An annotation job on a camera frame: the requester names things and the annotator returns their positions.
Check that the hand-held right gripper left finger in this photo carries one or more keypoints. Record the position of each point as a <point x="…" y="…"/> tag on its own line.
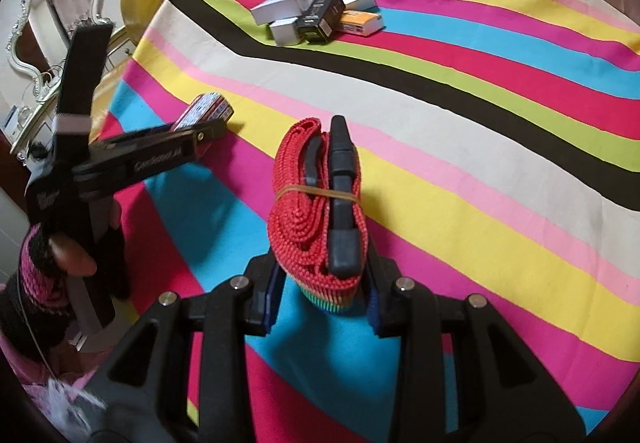
<point x="274" y="293"/>

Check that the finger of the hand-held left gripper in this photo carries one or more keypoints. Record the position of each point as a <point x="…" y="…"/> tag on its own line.
<point x="150" y="133"/>
<point x="212" y="128"/>

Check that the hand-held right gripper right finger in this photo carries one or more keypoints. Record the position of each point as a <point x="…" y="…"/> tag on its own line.
<point x="372" y="315"/>

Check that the red white patterned box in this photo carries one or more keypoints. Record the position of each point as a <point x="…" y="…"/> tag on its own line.
<point x="207" y="108"/>

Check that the long white box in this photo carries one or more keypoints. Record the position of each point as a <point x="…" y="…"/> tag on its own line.
<point x="277" y="8"/>

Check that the orange tissue packet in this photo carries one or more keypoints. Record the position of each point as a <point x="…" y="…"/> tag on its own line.
<point x="360" y="20"/>

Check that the person's left forearm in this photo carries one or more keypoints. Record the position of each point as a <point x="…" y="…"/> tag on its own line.
<point x="25" y="328"/>

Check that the person's left hand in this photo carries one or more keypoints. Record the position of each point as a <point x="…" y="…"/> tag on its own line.
<point x="45" y="263"/>

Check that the white dressing table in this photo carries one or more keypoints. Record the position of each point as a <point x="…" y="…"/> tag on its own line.
<point x="30" y="123"/>

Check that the grey box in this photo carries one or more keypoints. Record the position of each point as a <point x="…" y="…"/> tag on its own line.
<point x="285" y="30"/>

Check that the black box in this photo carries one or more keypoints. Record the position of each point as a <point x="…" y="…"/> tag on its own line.
<point x="315" y="18"/>

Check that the ornate white framed mirror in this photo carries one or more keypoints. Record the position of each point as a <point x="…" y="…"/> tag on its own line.
<point x="50" y="18"/>

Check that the striped colourful tablecloth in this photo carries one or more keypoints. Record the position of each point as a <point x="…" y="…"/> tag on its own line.
<point x="450" y="148"/>

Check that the pink printed clothing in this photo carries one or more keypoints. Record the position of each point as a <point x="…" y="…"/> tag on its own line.
<point x="30" y="388"/>

